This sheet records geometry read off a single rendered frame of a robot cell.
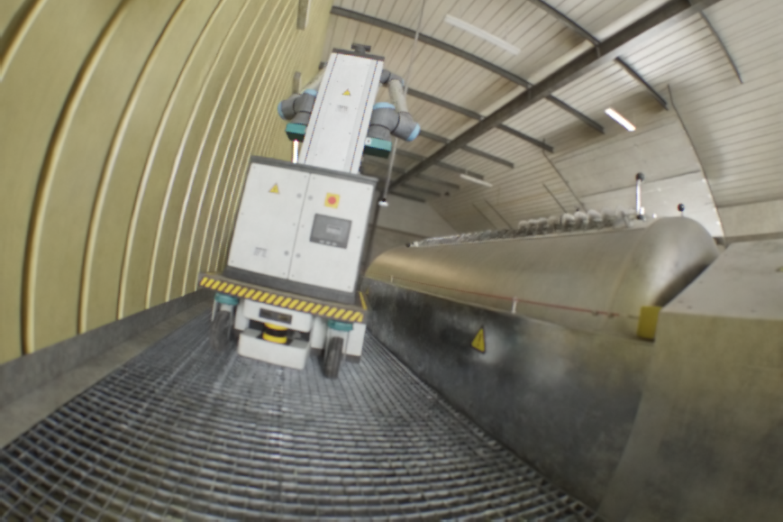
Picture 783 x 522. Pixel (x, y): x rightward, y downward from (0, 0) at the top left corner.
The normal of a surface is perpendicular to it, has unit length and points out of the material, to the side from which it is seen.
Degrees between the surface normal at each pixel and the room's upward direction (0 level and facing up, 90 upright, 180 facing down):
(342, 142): 90
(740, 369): 90
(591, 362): 90
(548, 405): 90
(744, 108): 153
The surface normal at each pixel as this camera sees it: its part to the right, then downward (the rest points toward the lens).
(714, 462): -0.94, -0.22
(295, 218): 0.12, -0.12
